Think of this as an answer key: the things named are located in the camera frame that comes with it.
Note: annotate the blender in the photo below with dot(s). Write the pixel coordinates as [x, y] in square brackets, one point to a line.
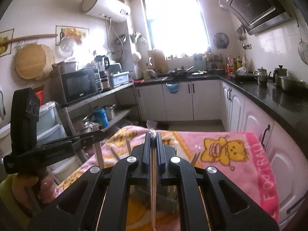
[102, 63]

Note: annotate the black range hood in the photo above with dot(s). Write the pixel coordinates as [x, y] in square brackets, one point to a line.
[257, 15]

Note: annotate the round bamboo tray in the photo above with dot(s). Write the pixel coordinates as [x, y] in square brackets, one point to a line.
[34, 61]

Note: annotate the blue plastic storage box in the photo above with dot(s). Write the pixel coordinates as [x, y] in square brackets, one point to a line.
[119, 79]

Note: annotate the wire skimmer strainer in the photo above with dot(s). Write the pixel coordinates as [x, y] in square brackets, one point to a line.
[303, 51]

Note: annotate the steel cooking pot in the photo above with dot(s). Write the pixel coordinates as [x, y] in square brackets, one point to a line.
[287, 83]

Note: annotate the plastic drawer unit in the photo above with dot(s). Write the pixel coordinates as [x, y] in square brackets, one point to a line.
[49, 126]

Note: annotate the wall exhaust fan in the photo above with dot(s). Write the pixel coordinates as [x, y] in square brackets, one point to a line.
[221, 40]

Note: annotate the steel pots on shelf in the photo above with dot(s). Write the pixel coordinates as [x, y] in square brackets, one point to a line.
[81, 124]

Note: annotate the chopsticks pair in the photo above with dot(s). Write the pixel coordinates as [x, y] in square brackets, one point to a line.
[196, 155]
[97, 147]
[128, 147]
[115, 154]
[152, 125]

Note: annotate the black frying pan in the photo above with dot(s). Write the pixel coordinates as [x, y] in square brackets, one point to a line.
[180, 72]

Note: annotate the white water heater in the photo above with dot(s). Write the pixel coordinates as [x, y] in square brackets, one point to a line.
[106, 9]

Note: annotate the fruit picture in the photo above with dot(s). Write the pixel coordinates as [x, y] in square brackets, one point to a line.
[77, 34]

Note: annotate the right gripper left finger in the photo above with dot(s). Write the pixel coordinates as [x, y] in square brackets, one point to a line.
[98, 200]

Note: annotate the person's left hand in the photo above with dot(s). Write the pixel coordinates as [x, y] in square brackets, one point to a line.
[33, 189]

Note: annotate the blue canister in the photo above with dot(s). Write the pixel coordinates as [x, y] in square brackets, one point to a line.
[100, 116]

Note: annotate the pink cartoon blanket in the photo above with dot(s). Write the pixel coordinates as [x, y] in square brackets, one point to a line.
[239, 155]

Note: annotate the red plastic bucket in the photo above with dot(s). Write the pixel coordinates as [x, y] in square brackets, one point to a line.
[40, 95]

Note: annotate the black microwave oven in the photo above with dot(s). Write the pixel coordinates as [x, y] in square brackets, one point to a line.
[80, 84]

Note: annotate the steel kettle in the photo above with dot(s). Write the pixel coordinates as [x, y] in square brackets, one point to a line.
[261, 76]

